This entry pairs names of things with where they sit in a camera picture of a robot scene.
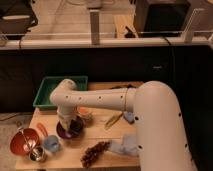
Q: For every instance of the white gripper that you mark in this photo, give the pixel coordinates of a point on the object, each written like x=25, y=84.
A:
x=66, y=116

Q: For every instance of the red bowl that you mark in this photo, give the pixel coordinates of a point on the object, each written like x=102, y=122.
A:
x=17, y=144

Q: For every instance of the metal spoon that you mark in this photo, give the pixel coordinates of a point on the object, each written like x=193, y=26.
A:
x=21, y=130

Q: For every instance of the blue cup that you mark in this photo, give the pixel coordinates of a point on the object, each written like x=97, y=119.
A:
x=51, y=143

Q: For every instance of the bunch of purple grapes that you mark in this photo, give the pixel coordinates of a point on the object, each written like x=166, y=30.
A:
x=91, y=154

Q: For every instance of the small metal cup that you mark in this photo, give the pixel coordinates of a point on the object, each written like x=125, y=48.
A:
x=38, y=154

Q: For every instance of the purple bowl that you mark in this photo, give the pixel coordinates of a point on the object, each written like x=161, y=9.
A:
x=74, y=131

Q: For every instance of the orange small cup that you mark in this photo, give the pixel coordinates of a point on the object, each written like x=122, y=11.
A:
x=85, y=113

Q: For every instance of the green plastic tray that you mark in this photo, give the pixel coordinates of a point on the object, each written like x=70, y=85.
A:
x=49, y=83

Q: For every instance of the orange carrot toy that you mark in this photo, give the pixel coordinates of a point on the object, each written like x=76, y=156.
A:
x=43, y=130

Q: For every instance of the black chair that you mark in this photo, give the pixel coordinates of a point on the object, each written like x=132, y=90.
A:
x=17, y=16

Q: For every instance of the yellow green banana toy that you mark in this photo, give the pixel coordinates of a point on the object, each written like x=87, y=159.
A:
x=111, y=121

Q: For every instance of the light blue cloth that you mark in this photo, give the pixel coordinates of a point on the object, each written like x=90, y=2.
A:
x=128, y=146

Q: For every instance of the grey vertical post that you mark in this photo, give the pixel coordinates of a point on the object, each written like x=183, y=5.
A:
x=95, y=30

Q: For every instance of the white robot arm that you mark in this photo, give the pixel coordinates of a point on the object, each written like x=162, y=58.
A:
x=160, y=132

